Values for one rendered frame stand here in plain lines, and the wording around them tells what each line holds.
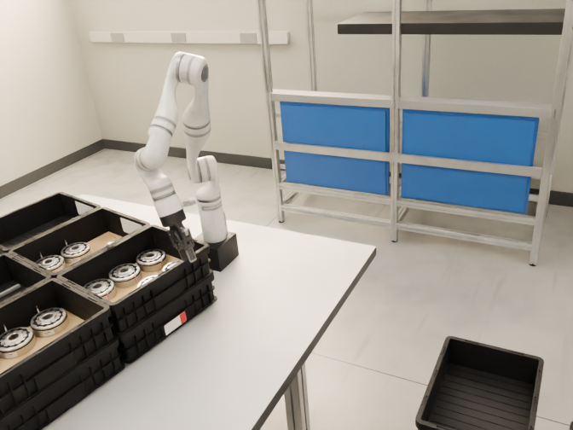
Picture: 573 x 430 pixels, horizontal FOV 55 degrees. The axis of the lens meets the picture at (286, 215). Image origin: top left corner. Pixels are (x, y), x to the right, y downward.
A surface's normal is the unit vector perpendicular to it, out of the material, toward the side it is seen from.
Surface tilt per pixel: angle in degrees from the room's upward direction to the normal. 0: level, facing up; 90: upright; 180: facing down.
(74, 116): 90
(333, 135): 90
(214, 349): 0
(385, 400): 0
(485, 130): 90
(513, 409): 0
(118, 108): 90
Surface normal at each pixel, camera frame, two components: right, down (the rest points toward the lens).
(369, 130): -0.46, 0.44
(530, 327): -0.07, -0.89
